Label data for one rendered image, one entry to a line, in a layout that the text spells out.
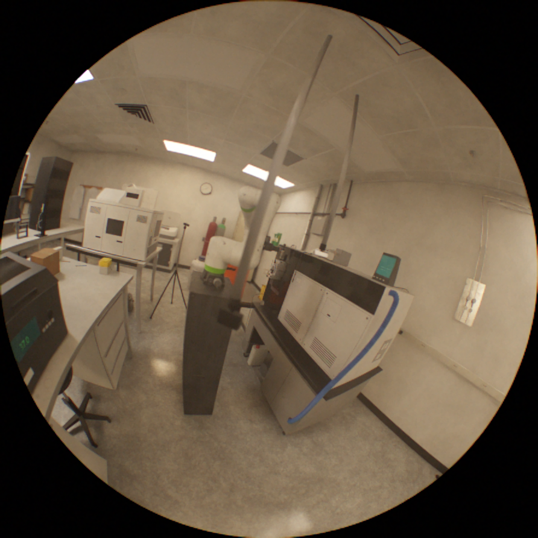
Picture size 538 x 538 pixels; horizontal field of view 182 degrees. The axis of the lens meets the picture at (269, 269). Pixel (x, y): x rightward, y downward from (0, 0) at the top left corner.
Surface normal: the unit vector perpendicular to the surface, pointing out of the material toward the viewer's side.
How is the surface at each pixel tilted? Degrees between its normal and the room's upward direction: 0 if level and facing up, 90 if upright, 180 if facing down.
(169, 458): 0
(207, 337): 90
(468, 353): 90
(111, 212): 90
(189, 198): 90
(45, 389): 0
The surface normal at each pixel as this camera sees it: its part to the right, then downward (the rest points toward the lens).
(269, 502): 0.29, -0.94
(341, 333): -0.87, -0.19
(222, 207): 0.40, 0.29
